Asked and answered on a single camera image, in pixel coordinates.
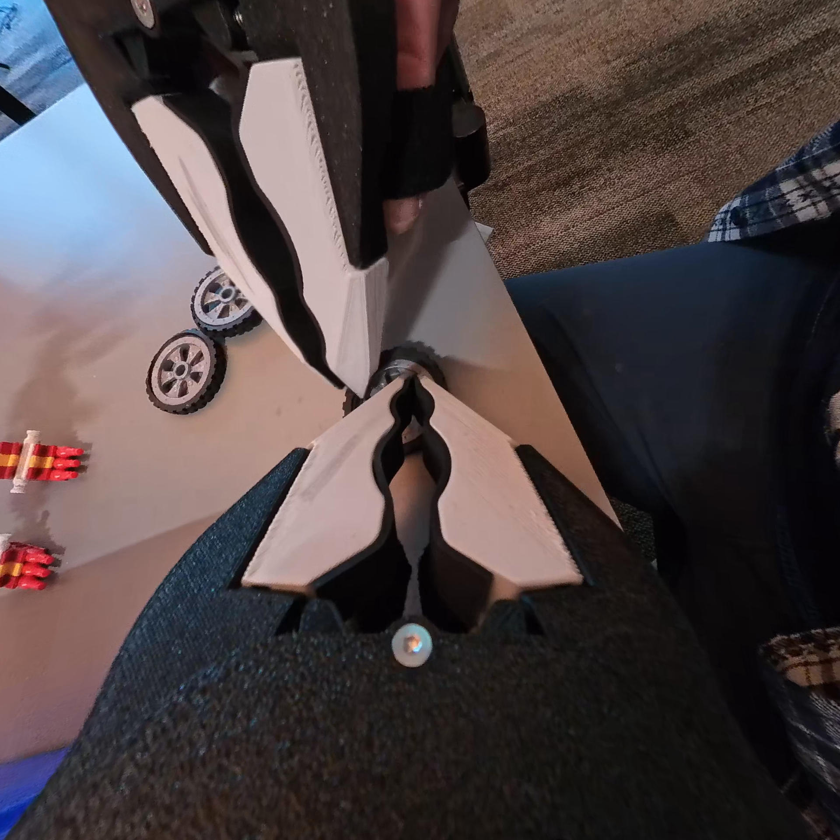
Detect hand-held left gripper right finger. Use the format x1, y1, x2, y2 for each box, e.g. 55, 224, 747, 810
415, 378, 585, 632

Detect person's dark trousers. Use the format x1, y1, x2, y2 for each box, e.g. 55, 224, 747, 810
505, 239, 840, 788

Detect colourful construction toy figure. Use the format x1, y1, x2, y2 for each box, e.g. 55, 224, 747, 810
0, 430, 86, 592

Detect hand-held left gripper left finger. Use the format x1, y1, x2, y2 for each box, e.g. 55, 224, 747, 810
241, 379, 414, 632

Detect person's plaid shirt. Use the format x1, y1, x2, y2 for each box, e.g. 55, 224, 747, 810
707, 121, 840, 840

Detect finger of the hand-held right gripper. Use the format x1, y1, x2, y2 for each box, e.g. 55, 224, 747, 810
238, 56, 391, 391
130, 94, 345, 391

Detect grey toy wheel black tyre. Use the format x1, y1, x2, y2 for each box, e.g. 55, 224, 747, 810
146, 330, 229, 416
343, 341, 448, 454
190, 264, 263, 341

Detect person's right hand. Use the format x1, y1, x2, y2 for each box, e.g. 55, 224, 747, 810
386, 0, 458, 235

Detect blue plastic bin white tag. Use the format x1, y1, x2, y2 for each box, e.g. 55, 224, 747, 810
0, 748, 73, 840

